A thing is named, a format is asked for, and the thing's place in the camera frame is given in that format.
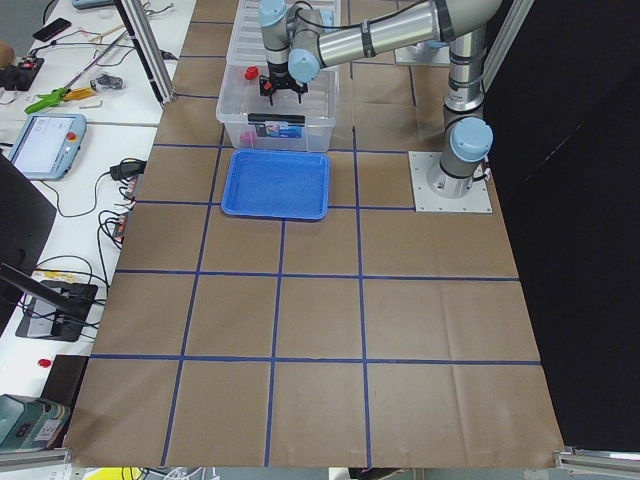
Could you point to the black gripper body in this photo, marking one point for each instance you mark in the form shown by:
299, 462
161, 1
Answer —
276, 70

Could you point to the red block from tray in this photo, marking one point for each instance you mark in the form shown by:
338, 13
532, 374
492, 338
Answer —
251, 73

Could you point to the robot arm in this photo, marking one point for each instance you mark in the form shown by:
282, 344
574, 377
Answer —
299, 45

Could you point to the black box latch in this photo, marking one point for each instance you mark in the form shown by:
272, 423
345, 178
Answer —
273, 117

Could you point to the clear plastic storage box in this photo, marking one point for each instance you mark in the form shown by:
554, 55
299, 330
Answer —
239, 97

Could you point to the red block in box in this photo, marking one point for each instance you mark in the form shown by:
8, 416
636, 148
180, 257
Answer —
247, 139

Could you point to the blue plastic tray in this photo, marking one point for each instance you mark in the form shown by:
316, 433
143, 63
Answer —
277, 184

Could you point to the black power adapter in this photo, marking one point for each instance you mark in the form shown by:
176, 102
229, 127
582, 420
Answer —
127, 169

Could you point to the black smartphone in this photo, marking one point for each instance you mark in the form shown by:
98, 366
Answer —
51, 29

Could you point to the blue teach pendant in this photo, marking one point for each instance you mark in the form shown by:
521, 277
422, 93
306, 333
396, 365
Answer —
47, 145

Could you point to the black monitor stand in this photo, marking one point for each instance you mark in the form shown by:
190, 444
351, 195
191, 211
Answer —
52, 310

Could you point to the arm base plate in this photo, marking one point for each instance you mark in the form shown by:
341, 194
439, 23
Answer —
434, 54
436, 192

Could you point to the aluminium frame post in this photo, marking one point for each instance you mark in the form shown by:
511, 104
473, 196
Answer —
139, 30

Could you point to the green handled reach grabber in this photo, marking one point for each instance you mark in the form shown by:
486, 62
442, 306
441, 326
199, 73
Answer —
69, 62

